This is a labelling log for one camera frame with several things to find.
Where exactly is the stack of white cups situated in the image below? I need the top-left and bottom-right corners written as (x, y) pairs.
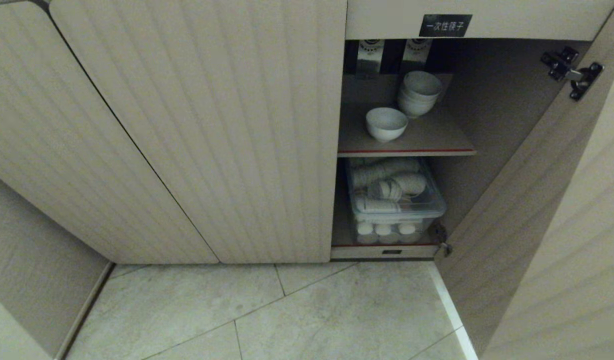
top-left (368, 172), bottom-right (428, 201)
top-left (351, 158), bottom-right (421, 189)
top-left (354, 195), bottom-right (402, 214)

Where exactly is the white ceramic bowl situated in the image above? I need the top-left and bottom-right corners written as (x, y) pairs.
top-left (397, 93), bottom-right (440, 119)
top-left (365, 107), bottom-right (409, 144)
top-left (401, 70), bottom-right (444, 104)

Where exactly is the open beige cabinet door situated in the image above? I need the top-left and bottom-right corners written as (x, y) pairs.
top-left (435, 1), bottom-right (614, 360)

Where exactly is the black metal door hinge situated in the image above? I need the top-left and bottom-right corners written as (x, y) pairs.
top-left (540, 46), bottom-right (605, 102)

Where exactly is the black label plate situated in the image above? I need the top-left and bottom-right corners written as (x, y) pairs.
top-left (419, 14), bottom-right (473, 38)

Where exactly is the small metal door hinge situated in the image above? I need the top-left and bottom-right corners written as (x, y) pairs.
top-left (433, 223), bottom-right (453, 259)

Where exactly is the cabinet shelf board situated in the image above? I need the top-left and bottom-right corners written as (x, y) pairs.
top-left (337, 102), bottom-right (477, 158)

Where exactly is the beige cabinet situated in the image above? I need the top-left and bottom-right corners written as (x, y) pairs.
top-left (331, 38), bottom-right (593, 261)

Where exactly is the beige ribbed cabinet door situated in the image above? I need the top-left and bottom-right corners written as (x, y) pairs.
top-left (0, 0), bottom-right (220, 265)
top-left (49, 0), bottom-right (348, 264)

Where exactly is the clear plastic storage bin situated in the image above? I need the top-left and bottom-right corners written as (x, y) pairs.
top-left (345, 157), bottom-right (447, 245)

